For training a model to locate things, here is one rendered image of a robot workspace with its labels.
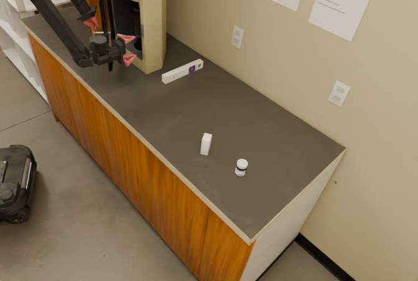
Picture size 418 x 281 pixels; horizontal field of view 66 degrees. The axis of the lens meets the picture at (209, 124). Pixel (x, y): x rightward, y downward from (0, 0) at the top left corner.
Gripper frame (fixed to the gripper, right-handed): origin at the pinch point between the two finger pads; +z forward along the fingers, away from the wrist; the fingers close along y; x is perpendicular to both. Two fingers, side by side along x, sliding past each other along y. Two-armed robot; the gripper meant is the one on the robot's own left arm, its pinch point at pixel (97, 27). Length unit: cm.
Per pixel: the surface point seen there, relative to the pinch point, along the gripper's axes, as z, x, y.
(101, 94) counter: 23.3, 21.0, 11.3
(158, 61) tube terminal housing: 31.3, -0.1, -18.4
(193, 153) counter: 42, 65, -27
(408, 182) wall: 81, 90, -109
